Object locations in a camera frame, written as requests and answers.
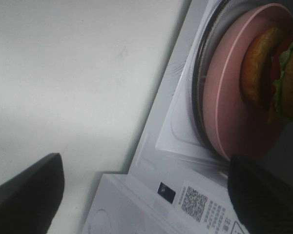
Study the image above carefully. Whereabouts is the white warning sticker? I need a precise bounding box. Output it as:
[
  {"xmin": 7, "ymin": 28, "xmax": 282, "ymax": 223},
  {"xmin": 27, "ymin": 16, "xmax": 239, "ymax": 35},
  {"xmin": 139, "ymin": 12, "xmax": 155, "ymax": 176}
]
[{"xmin": 175, "ymin": 181, "xmax": 249, "ymax": 234}]

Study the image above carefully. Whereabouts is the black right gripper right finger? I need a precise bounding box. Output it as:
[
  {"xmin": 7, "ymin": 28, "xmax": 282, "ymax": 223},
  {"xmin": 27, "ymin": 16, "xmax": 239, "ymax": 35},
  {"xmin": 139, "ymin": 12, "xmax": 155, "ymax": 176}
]
[{"xmin": 228, "ymin": 155, "xmax": 293, "ymax": 234}]

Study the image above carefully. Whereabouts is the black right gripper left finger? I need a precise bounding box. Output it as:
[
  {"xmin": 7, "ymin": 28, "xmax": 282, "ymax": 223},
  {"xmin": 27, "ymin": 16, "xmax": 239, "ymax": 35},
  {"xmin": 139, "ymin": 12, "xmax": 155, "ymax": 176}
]
[{"xmin": 0, "ymin": 153, "xmax": 65, "ymax": 234}]

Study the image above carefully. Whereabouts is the pink round plate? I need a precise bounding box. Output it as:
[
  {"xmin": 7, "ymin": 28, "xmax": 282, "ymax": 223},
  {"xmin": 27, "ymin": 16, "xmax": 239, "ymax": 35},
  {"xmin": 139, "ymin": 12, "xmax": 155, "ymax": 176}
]
[{"xmin": 202, "ymin": 1, "xmax": 293, "ymax": 159}]

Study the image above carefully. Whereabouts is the burger with lettuce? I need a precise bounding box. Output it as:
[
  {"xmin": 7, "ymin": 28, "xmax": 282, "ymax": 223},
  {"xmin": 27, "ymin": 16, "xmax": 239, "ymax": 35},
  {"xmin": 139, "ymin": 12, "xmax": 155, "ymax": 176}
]
[{"xmin": 240, "ymin": 27, "xmax": 293, "ymax": 123}]

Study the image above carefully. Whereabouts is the white microwave oven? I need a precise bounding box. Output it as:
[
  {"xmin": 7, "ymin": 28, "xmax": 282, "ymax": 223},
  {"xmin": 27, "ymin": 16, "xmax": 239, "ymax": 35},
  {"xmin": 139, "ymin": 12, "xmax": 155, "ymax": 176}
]
[{"xmin": 82, "ymin": 0, "xmax": 293, "ymax": 234}]

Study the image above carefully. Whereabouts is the glass microwave turntable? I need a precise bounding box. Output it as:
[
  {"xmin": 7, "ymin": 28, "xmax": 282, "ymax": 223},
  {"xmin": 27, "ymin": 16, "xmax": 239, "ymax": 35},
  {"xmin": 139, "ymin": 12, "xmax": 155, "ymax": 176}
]
[{"xmin": 191, "ymin": 0, "xmax": 257, "ymax": 149}]

